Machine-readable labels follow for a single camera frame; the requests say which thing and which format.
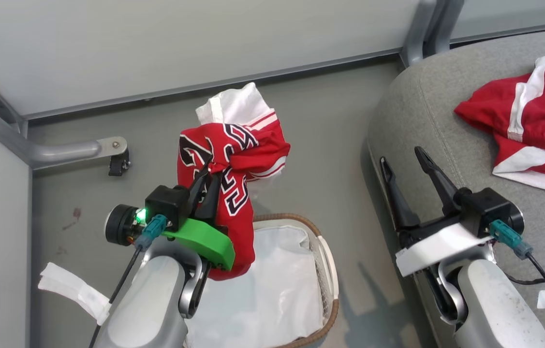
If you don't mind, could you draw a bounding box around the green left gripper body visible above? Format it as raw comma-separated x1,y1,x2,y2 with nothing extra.
162,217,236,271

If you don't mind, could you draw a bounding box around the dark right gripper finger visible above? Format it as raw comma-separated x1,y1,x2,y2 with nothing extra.
379,157,421,231
413,146,462,214

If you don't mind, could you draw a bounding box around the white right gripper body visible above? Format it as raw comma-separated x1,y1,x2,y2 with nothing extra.
395,217,496,277

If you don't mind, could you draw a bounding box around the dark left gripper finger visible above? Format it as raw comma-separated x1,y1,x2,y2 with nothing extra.
187,155,214,216
197,172,222,223

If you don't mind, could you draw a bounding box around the red and white basketball jersey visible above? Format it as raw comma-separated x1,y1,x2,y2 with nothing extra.
177,82,291,281

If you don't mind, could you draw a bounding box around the grey fabric sofa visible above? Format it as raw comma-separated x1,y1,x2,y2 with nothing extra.
368,27,545,348

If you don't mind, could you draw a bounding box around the black caster wheel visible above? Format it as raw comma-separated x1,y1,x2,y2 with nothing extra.
108,150,131,177

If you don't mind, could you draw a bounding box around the white basket liner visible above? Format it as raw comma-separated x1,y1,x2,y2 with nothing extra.
184,220,337,348

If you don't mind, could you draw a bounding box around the white tape strip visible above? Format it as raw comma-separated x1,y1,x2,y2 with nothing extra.
38,262,111,326

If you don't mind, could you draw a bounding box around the grey partition foot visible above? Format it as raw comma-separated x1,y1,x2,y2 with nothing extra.
0,112,128,170

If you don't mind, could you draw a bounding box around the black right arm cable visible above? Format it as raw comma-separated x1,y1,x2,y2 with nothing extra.
489,219,545,348

